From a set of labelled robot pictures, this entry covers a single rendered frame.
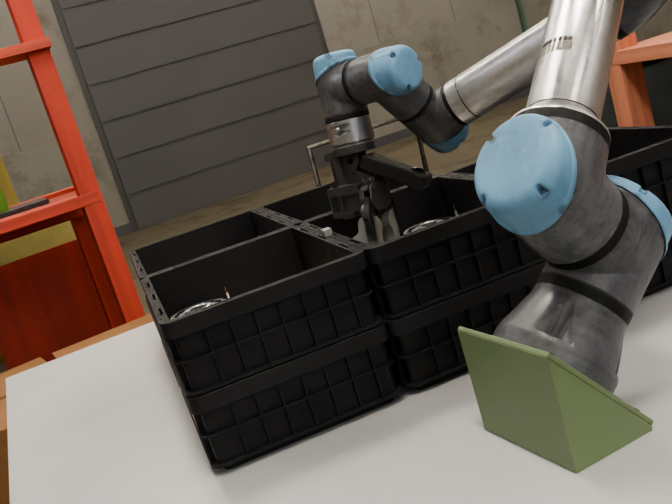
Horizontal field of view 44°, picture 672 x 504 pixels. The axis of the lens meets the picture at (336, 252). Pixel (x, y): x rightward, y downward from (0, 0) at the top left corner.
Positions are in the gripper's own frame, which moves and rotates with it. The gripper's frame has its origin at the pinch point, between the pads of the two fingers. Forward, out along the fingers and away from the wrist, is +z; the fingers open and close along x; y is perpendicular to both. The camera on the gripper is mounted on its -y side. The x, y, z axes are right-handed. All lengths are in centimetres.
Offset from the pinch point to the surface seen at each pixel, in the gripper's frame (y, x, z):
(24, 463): 59, 36, 19
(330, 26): 452, -866, -175
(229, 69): 543, -750, -146
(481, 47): 315, -1038, -110
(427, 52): 369, -971, -118
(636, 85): -9, -218, -17
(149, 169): 628, -656, -47
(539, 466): -32, 40, 19
